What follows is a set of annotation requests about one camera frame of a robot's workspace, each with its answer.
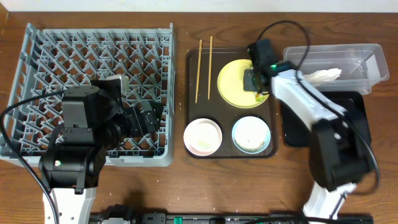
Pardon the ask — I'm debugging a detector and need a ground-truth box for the yellow plastic plate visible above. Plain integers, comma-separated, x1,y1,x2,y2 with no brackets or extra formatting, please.
217,59,269,109

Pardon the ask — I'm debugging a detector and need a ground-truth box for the green snack wrapper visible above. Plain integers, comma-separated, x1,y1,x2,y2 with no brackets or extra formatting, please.
255,93,268,102

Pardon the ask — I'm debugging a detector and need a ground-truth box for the blue plastic bowl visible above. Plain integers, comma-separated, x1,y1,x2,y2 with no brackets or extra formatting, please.
231,116,271,154

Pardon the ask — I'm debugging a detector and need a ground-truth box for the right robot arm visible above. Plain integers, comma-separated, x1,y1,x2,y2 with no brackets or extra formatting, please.
243,40,378,223

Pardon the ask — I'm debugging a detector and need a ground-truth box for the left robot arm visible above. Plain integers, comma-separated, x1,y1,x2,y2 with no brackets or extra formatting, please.
39,75,164,223

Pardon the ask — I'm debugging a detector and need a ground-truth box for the black waste tray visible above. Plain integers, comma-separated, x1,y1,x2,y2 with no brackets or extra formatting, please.
280,91,371,147

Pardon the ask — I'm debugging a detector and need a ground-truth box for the dark brown serving tray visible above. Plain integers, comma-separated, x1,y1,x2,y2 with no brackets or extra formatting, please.
185,48,278,159

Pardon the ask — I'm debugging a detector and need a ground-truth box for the clear plastic bin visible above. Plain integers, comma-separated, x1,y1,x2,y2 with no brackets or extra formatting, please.
300,44,389,95

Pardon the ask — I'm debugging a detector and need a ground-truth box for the grey plastic dish rack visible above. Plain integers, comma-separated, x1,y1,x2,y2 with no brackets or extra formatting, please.
4,24,177,167

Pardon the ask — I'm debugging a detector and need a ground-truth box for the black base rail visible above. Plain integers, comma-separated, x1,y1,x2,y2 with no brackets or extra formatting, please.
90,203,374,224

